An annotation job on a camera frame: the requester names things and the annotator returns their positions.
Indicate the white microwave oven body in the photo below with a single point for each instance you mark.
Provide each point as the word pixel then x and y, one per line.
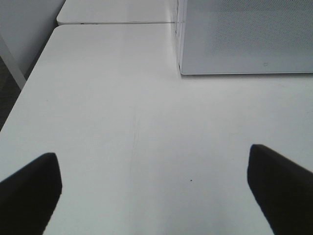
pixel 178 11

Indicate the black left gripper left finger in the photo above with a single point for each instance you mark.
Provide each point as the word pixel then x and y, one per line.
pixel 29 197

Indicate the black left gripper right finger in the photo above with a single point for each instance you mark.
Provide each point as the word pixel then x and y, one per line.
pixel 282 189

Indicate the white table leg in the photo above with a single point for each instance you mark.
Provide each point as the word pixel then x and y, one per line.
pixel 11 64

